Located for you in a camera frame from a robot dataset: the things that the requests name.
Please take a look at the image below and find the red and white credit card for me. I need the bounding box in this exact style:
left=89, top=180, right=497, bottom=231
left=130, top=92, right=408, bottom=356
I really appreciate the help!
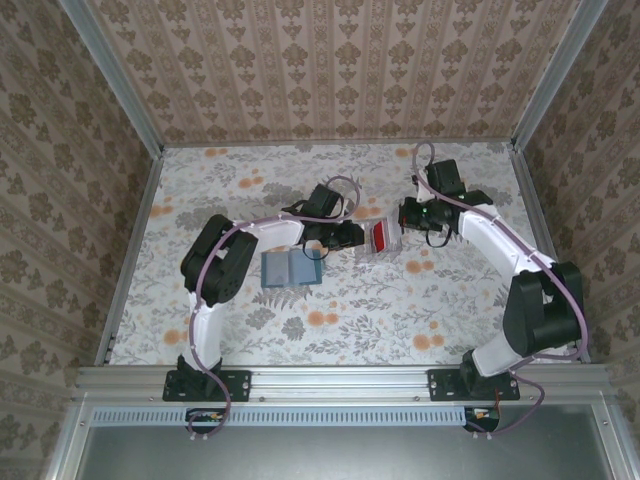
left=363, top=217, right=407, bottom=256

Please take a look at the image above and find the teal leather card holder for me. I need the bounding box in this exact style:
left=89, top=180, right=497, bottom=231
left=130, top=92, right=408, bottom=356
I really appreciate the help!
left=259, top=245, right=327, bottom=290

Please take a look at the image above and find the black connector box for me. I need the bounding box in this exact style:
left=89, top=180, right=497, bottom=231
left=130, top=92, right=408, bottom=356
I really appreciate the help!
left=462, top=405, right=502, bottom=432
left=184, top=407, right=226, bottom=432

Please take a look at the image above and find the grey metal panel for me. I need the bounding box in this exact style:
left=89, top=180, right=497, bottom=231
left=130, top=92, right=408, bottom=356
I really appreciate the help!
left=44, top=392, right=640, bottom=480

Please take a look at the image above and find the black right camera cable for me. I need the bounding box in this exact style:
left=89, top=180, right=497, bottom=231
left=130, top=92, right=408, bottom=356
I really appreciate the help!
left=423, top=224, right=452, bottom=250

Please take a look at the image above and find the black camera cable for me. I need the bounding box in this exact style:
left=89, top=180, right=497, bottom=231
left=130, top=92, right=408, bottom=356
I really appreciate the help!
left=423, top=224, right=452, bottom=250
left=281, top=198, right=314, bottom=217

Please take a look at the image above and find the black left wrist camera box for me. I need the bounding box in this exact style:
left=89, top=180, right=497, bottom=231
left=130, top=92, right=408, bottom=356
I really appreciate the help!
left=305, top=183, right=347, bottom=220

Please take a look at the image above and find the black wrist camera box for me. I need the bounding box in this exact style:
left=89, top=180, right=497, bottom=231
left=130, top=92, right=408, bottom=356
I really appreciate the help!
left=305, top=183, right=347, bottom=220
left=428, top=158, right=465, bottom=195

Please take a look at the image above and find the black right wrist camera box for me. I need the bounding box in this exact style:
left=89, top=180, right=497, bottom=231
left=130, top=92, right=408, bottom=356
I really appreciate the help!
left=428, top=158, right=465, bottom=195

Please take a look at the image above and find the black left camera cable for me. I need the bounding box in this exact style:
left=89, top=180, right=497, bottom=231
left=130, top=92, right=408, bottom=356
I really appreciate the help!
left=281, top=198, right=314, bottom=217

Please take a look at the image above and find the aluminium side rail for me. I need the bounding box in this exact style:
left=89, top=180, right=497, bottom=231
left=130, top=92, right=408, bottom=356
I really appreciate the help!
left=94, top=147, right=166, bottom=366
left=509, top=142, right=592, bottom=365

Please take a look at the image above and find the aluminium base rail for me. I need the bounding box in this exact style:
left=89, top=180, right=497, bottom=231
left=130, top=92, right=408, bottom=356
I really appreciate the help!
left=73, top=363, right=614, bottom=404

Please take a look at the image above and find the grey slotted cable duct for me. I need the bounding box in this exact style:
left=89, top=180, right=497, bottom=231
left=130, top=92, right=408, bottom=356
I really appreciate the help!
left=92, top=404, right=501, bottom=427

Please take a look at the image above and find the aluminium corner post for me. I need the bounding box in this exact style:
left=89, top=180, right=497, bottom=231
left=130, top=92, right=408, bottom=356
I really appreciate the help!
left=57, top=0, right=166, bottom=159
left=509, top=0, right=611, bottom=151

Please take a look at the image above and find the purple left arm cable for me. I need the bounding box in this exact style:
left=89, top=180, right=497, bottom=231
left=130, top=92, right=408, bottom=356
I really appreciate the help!
left=187, top=174, right=364, bottom=444

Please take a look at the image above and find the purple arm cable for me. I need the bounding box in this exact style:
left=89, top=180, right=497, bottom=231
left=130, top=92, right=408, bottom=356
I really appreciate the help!
left=187, top=174, right=364, bottom=444
left=410, top=142, right=591, bottom=441

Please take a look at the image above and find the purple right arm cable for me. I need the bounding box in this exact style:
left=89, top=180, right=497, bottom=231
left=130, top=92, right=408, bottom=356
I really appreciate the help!
left=410, top=142, right=591, bottom=441

